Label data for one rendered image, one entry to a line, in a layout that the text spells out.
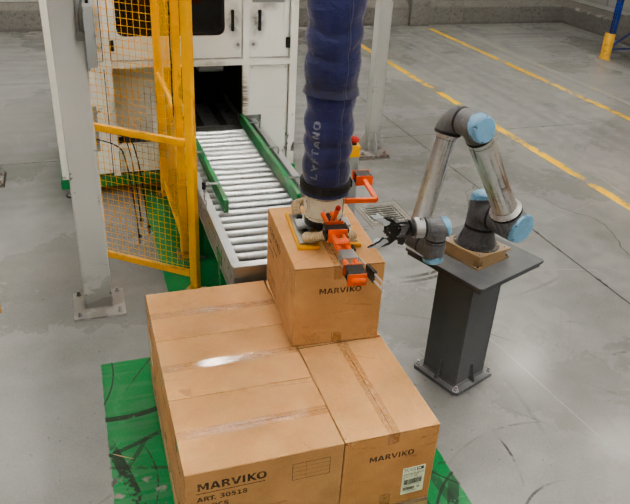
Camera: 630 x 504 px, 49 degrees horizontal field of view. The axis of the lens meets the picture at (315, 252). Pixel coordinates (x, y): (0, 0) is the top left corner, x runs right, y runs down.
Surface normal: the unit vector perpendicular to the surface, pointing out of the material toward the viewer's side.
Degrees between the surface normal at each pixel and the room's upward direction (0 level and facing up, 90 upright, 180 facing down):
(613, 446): 0
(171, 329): 0
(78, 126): 88
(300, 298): 90
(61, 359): 0
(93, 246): 90
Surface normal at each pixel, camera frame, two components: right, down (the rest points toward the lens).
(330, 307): 0.25, 0.48
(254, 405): 0.05, -0.87
